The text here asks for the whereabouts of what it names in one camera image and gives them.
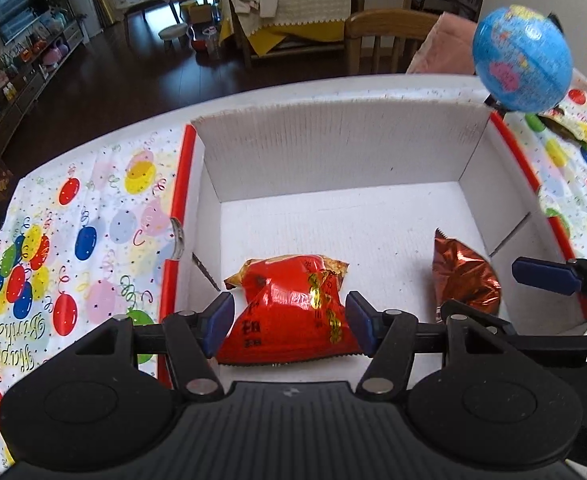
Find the tv console shelf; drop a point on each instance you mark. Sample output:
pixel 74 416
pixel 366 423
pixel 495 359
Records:
pixel 33 78

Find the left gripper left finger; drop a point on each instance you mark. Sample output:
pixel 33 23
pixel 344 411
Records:
pixel 191 340

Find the small white stool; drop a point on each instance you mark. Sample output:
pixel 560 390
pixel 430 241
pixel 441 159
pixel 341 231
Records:
pixel 178 32

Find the sofa with cream cover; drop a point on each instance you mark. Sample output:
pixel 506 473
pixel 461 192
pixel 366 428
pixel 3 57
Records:
pixel 263 28

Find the blue desk globe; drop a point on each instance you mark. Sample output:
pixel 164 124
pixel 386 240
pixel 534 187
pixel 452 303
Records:
pixel 522 58

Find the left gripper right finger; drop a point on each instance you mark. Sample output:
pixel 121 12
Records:
pixel 388 339

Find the television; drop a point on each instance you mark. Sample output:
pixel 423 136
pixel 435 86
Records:
pixel 17 15

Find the red snack bag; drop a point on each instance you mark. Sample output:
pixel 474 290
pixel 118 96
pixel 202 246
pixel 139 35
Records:
pixel 293 312

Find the copper foil snack bag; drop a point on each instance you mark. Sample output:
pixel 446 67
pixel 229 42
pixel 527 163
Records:
pixel 460 273

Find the red cardboard box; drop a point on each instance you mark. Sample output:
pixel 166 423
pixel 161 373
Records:
pixel 366 180

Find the balloon pattern tablecloth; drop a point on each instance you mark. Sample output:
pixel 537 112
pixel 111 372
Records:
pixel 84 388

